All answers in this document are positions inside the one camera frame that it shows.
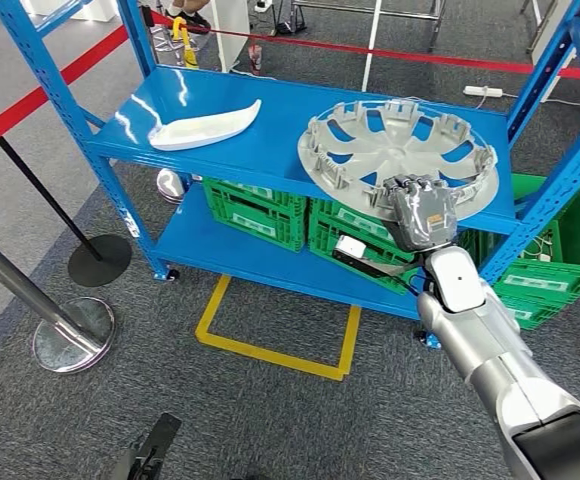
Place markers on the silver plastic wheel hubcap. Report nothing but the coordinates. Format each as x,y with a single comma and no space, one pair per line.
395,142

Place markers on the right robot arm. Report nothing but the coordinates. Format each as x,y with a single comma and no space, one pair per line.
475,331

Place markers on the blue metal shelf rack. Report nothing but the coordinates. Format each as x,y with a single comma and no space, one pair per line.
270,132

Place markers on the white curved plastic trim part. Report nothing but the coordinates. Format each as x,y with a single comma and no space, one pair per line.
195,132

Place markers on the green plastic crate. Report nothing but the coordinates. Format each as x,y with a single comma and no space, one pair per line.
570,258
340,238
250,212

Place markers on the clear plastic drink cup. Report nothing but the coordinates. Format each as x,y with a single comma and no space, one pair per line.
255,63

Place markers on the black wifi router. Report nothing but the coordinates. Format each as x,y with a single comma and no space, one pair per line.
285,28

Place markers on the white board panel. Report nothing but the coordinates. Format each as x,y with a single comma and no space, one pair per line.
545,33
233,33

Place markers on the yellow umbrella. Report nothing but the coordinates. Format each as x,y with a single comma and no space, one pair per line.
190,56

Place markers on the white power strip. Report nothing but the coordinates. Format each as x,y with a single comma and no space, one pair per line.
482,92
263,5

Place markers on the person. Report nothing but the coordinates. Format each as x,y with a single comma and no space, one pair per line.
195,23

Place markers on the black stanchion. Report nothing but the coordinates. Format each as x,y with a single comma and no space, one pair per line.
100,262

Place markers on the red barrier belt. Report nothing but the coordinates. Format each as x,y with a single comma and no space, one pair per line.
520,67
45,96

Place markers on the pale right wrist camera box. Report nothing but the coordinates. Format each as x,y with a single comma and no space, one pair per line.
350,247

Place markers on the black right camera bracket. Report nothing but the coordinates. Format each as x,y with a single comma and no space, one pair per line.
374,268

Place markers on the black camera bracket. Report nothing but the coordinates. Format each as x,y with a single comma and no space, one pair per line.
374,268
155,444

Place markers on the black left camera bracket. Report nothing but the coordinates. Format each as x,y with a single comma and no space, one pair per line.
155,444

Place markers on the metal frame table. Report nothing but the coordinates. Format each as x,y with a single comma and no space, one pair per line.
439,23

